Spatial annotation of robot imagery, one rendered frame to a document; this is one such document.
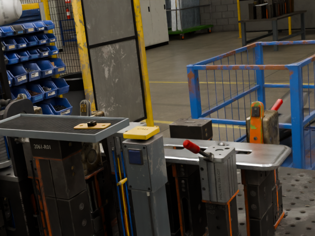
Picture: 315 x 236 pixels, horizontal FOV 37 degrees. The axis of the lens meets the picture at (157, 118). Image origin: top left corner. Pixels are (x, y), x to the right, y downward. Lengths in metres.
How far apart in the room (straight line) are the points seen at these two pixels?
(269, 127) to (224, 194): 0.35
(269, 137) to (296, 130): 1.67
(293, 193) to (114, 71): 3.28
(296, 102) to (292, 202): 1.40
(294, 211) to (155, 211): 0.70
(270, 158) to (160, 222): 0.35
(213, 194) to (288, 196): 0.65
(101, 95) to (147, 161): 3.65
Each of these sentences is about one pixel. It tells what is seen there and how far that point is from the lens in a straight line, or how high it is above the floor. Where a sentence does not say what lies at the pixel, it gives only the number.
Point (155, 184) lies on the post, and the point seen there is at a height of 1.04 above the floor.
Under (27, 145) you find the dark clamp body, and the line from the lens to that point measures 1.44.
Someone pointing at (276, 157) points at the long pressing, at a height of 1.00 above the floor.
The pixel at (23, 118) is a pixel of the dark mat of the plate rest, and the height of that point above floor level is 1.16.
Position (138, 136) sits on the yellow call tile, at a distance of 1.02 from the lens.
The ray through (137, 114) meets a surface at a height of 0.22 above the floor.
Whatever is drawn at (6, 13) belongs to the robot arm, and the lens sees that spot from 1.77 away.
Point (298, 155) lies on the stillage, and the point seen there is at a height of 0.37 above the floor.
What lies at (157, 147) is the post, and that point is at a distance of 1.04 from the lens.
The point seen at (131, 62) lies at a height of 0.80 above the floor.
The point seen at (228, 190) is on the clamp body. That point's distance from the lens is 1.18.
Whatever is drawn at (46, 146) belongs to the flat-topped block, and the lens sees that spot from 1.19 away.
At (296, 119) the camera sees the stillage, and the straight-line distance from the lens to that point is 3.09.
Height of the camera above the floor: 1.44
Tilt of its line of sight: 14 degrees down
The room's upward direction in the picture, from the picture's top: 6 degrees counter-clockwise
